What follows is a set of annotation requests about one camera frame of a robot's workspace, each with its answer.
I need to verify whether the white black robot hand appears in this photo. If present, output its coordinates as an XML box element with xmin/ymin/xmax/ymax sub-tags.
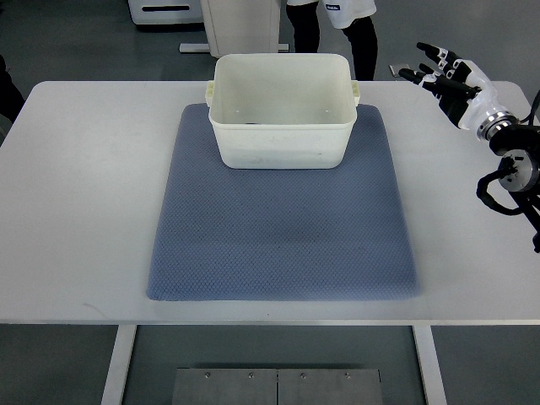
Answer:
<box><xmin>398</xmin><ymin>42</ymin><xmax>518</xmax><ymax>140</ymax></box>

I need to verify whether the white plastic box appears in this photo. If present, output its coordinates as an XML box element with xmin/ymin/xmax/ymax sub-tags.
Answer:
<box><xmin>206</xmin><ymin>53</ymin><xmax>359</xmax><ymax>170</ymax></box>

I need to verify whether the small grey floor plate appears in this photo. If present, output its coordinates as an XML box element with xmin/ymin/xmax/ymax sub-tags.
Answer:
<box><xmin>388</xmin><ymin>63</ymin><xmax>410</xmax><ymax>78</ymax></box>

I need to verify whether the person in black trousers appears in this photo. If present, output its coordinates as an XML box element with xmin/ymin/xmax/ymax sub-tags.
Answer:
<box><xmin>285</xmin><ymin>0</ymin><xmax>378</xmax><ymax>81</ymax></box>

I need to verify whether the white table right leg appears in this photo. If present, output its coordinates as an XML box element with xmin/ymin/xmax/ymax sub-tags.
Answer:
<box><xmin>413</xmin><ymin>326</ymin><xmax>447</xmax><ymax>405</ymax></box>

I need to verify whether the white table leg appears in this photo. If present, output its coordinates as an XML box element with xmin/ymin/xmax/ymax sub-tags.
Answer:
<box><xmin>413</xmin><ymin>326</ymin><xmax>447</xmax><ymax>405</ymax></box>
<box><xmin>100</xmin><ymin>325</ymin><xmax>137</xmax><ymax>405</ymax></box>

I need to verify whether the blue textured mat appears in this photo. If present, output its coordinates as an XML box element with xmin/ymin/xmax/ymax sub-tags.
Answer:
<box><xmin>147</xmin><ymin>104</ymin><xmax>420</xmax><ymax>301</ymax></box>

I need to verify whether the white appliance with slot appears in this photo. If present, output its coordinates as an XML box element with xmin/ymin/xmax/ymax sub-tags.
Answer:
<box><xmin>127</xmin><ymin>0</ymin><xmax>203</xmax><ymax>25</ymax></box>

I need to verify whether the grey metal floor plate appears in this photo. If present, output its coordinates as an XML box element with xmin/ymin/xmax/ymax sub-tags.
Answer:
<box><xmin>172</xmin><ymin>368</ymin><xmax>383</xmax><ymax>404</ymax></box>

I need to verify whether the white table left leg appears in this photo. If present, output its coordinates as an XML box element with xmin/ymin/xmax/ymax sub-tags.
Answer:
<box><xmin>100</xmin><ymin>325</ymin><xmax>137</xmax><ymax>405</ymax></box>

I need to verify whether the dark object at left edge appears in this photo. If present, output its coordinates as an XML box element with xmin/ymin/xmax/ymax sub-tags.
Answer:
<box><xmin>0</xmin><ymin>56</ymin><xmax>25</xmax><ymax>123</ymax></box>

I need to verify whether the white column pedestal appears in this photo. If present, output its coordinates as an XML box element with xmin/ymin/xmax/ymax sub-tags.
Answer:
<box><xmin>179</xmin><ymin>0</ymin><xmax>289</xmax><ymax>58</ymax></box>

